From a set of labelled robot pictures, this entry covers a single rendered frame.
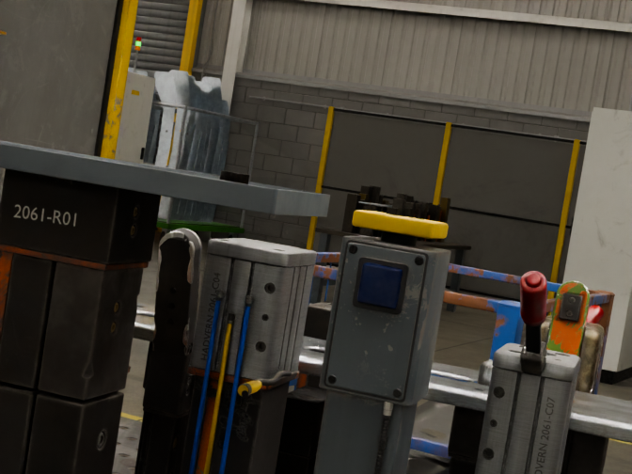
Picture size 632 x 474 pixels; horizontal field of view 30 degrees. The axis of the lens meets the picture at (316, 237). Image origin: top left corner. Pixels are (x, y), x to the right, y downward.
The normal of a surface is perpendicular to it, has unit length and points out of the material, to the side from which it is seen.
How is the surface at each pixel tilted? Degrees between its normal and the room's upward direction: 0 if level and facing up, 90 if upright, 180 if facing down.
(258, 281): 90
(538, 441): 90
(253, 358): 90
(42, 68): 91
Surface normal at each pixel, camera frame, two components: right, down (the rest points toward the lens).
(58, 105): 0.91, 0.19
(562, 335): -0.25, -0.20
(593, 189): -0.45, -0.03
